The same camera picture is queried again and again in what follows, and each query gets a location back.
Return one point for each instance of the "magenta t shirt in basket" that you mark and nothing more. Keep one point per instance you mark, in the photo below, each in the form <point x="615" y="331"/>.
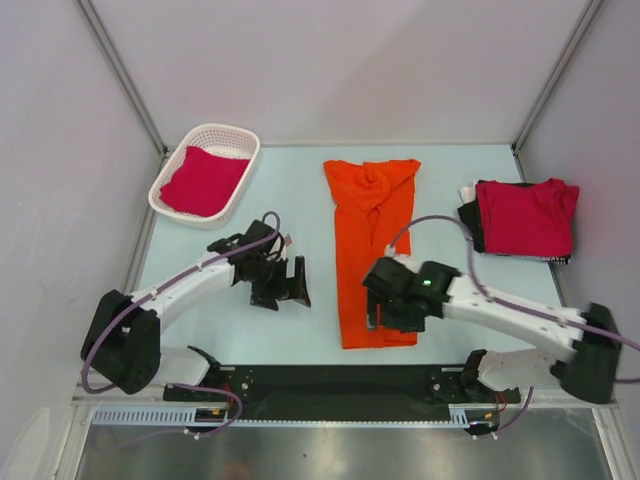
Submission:
<point x="203" y="184"/>

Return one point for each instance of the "white folded t shirt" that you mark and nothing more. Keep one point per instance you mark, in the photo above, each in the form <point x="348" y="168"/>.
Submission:
<point x="468" y="194"/>

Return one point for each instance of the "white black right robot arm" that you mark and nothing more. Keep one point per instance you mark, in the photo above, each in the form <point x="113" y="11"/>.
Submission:
<point x="577" y="351"/>

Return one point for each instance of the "white perforated plastic basket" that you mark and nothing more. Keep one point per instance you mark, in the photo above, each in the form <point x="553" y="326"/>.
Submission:
<point x="216" y="139"/>

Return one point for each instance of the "orange t shirt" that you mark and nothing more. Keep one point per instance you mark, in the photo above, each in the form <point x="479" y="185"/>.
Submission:
<point x="373" y="202"/>

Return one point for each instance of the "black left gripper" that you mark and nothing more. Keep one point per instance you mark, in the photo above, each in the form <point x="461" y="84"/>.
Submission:
<point x="298" y="291"/>

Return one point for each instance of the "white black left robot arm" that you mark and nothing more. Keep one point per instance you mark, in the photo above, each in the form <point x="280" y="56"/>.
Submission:
<point x="123" y="348"/>

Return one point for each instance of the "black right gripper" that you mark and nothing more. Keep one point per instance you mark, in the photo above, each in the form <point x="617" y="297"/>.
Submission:
<point x="405" y="325"/>

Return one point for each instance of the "white slotted cable duct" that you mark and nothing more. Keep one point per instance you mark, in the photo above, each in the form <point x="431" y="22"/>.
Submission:
<point x="192" y="417"/>

